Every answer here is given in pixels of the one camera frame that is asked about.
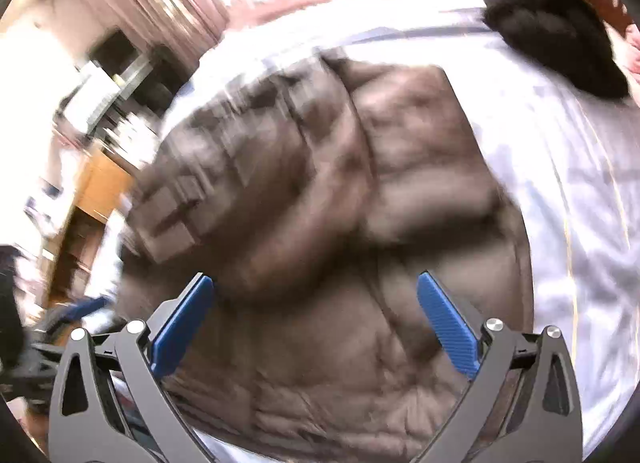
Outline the brown hooded puffer jacket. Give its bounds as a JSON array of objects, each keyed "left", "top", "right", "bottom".
[{"left": 117, "top": 56, "right": 534, "bottom": 462}]

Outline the black clothing pile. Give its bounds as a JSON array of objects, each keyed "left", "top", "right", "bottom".
[{"left": 484, "top": 0, "right": 629, "bottom": 100}]

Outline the wooden desk cabinet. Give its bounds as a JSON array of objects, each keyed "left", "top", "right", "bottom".
[{"left": 41, "top": 141, "right": 134, "bottom": 308}]

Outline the blue striped bed sheet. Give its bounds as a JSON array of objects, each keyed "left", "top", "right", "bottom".
[{"left": 164, "top": 0, "right": 639, "bottom": 453}]

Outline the white printer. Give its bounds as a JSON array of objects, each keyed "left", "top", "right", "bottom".
[{"left": 63, "top": 54, "right": 153, "bottom": 134}]

